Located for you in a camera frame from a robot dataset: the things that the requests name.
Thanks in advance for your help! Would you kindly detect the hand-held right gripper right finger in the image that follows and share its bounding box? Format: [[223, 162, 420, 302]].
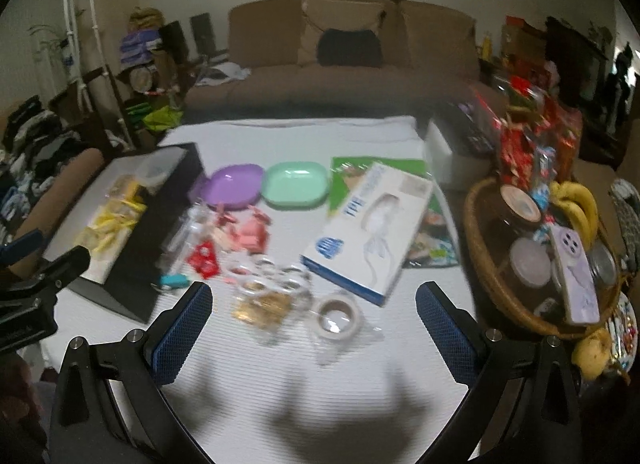
[[415, 280, 583, 464]]

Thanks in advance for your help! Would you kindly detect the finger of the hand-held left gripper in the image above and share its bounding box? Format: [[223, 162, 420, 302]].
[[0, 228, 47, 263], [36, 246, 92, 291]]

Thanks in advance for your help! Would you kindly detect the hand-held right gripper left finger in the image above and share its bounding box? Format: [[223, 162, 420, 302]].
[[49, 281, 215, 464]]

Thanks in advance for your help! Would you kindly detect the small teal keychain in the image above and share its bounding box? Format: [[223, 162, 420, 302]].
[[152, 273, 193, 292]]

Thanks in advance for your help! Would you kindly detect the black storage box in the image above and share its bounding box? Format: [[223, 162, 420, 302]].
[[42, 143, 207, 323]]

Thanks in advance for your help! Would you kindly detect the clear jars pack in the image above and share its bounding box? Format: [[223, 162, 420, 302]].
[[232, 256, 313, 345]]

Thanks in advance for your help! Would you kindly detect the beige tape roll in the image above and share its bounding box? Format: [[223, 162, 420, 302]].
[[312, 294, 362, 342]]

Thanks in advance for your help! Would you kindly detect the clear cutlery bag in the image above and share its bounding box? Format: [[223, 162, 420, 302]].
[[162, 201, 213, 265]]

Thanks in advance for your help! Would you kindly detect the pile of pink blocks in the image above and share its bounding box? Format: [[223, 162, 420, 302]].
[[212, 206, 273, 255]]

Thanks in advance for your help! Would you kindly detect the white and blue product box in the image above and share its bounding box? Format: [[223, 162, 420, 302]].
[[299, 161, 435, 307]]

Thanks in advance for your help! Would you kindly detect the green plastic dish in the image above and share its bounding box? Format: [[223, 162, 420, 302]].
[[261, 161, 331, 209]]

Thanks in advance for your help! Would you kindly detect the pile of yellow packets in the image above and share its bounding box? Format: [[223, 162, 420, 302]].
[[75, 176, 148, 255]]

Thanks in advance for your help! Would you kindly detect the wicker basket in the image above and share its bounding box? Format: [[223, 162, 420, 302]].
[[462, 176, 623, 339]]

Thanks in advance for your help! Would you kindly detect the green magazine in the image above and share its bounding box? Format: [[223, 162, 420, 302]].
[[327, 156, 461, 269]]

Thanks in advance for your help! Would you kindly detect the brown side couch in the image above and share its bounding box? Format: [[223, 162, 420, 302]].
[[10, 148, 106, 277]]

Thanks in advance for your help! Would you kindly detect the pile of clothes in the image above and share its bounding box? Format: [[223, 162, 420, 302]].
[[0, 96, 103, 235]]

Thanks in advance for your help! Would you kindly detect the grey lidded jar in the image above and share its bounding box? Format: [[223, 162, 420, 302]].
[[509, 238, 555, 289]]

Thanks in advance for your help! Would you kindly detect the clear plastic tub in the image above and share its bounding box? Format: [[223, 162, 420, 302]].
[[136, 153, 177, 185]]

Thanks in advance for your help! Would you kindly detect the brown lidded jar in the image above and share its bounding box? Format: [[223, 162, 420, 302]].
[[499, 185, 545, 231]]

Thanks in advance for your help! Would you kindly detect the purple plastic dish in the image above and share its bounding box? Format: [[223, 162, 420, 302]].
[[192, 164, 265, 209]]

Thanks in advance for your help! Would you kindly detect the neon green bag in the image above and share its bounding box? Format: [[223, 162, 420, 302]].
[[124, 98, 185, 133]]

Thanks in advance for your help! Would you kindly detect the small glass jar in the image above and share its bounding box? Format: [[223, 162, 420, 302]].
[[587, 243, 618, 285]]

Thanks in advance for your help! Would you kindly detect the colourful printed plate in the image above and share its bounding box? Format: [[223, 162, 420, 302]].
[[602, 291, 640, 377]]

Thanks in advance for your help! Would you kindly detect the yellow banana bunch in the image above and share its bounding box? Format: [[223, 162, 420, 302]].
[[549, 180, 600, 249]]

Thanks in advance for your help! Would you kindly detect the pile of red snack packets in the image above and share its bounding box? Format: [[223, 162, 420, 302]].
[[497, 76, 583, 189]]

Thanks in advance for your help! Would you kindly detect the dark flat box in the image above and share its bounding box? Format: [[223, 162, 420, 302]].
[[432, 101, 498, 155]]

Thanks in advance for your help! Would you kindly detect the patterned cloth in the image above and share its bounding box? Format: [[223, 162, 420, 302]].
[[607, 178, 640, 267]]

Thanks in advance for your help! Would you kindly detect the purple bag stack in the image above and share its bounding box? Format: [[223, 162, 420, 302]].
[[119, 8, 166, 70]]

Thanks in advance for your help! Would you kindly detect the dark upright panel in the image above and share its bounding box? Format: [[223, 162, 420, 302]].
[[159, 20, 189, 63], [190, 12, 220, 57]]

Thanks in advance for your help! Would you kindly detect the white coat stand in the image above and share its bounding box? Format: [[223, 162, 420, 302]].
[[56, 0, 136, 149]]

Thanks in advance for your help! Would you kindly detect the white cloth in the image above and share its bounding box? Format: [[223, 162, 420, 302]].
[[205, 61, 251, 83]]

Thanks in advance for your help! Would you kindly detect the brown sofa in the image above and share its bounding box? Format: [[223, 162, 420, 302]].
[[182, 0, 506, 119]]

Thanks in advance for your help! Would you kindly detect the black cushion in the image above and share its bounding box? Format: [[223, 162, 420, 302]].
[[316, 28, 385, 68]]

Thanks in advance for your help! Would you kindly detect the cardboard box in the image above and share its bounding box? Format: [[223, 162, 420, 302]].
[[502, 16, 548, 64]]

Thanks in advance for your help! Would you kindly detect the dark wooden cabinet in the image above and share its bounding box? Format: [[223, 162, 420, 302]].
[[545, 16, 609, 109]]

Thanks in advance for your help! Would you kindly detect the tan cushion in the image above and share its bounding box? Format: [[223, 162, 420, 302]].
[[299, 0, 401, 68]]

